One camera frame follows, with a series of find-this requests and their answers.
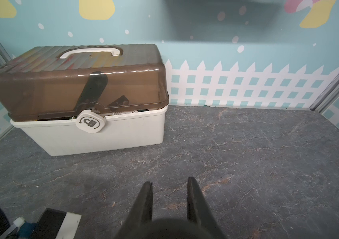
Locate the brown lid white toolbox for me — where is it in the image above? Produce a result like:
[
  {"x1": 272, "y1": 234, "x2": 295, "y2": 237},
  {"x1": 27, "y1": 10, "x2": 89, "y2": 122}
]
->
[{"x1": 0, "y1": 44, "x2": 169, "y2": 156}]

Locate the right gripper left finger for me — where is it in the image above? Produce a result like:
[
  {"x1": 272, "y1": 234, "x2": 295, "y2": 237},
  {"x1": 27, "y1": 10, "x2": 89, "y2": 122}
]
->
[{"x1": 114, "y1": 181, "x2": 153, "y2": 239}]

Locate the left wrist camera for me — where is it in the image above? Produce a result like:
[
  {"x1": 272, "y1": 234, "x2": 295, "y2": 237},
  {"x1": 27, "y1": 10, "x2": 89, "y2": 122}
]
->
[{"x1": 7, "y1": 208, "x2": 82, "y2": 239}]

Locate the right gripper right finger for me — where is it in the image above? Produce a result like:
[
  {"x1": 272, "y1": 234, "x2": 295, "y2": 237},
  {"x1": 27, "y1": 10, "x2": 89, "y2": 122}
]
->
[{"x1": 187, "y1": 177, "x2": 226, "y2": 239}]

